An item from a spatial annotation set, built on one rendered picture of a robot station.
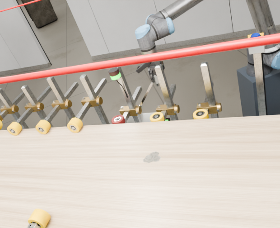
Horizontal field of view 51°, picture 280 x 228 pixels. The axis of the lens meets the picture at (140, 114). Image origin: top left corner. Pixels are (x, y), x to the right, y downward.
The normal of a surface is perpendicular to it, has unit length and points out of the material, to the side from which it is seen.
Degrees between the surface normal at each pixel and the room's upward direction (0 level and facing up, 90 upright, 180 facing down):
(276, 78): 90
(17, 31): 90
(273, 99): 90
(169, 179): 0
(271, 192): 0
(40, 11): 92
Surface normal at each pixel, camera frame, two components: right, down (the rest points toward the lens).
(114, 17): -0.29, 0.63
